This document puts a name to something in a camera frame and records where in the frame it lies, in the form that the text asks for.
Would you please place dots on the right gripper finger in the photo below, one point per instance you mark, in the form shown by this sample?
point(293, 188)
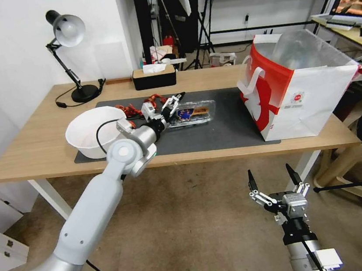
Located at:
point(296, 180)
point(254, 189)

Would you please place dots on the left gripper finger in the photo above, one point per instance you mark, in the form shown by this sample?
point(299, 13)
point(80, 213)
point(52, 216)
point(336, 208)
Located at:
point(172, 112)
point(172, 100)

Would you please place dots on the clear plastic takeout container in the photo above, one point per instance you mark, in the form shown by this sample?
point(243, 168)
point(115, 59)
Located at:
point(198, 112)

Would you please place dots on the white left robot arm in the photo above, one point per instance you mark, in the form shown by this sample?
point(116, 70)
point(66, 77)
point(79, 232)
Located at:
point(90, 206)

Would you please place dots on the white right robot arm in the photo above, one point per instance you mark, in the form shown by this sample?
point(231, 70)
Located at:
point(306, 257)

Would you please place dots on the black tissue box wooden lid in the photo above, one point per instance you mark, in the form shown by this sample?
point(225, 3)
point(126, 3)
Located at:
point(154, 78)

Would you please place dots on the white plastic bag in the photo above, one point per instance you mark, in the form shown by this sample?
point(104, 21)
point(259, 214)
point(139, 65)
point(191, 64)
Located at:
point(222, 58)

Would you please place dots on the red white takeout bag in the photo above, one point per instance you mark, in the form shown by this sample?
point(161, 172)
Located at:
point(295, 101)

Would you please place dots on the white tissue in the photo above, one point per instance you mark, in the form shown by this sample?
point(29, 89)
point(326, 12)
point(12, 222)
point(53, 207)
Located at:
point(153, 68)

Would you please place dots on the beige plastic chair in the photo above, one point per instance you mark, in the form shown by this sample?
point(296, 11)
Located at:
point(343, 168)

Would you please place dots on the dark grey desk mat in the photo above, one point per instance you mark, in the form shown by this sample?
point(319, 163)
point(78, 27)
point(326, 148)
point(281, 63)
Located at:
point(219, 127)

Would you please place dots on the red box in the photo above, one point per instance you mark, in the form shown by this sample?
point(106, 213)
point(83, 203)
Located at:
point(169, 40)

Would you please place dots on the white bowl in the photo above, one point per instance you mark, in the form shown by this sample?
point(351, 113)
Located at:
point(85, 134)

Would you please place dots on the black tripod stand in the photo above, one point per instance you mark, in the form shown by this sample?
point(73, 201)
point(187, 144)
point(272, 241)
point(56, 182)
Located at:
point(202, 30)

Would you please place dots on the black metal rack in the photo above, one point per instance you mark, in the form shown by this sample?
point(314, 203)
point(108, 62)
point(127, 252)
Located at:
point(143, 18)

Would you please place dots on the wooden table white legs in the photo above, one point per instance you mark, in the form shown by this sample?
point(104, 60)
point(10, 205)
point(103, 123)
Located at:
point(36, 136)

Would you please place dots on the black desk lamp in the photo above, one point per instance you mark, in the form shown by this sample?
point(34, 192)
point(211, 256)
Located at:
point(69, 29)

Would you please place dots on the pale side desk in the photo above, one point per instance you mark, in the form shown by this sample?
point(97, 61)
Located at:
point(349, 30)

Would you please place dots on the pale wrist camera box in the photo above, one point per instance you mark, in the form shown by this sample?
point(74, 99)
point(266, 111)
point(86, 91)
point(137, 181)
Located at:
point(148, 110)
point(295, 205)

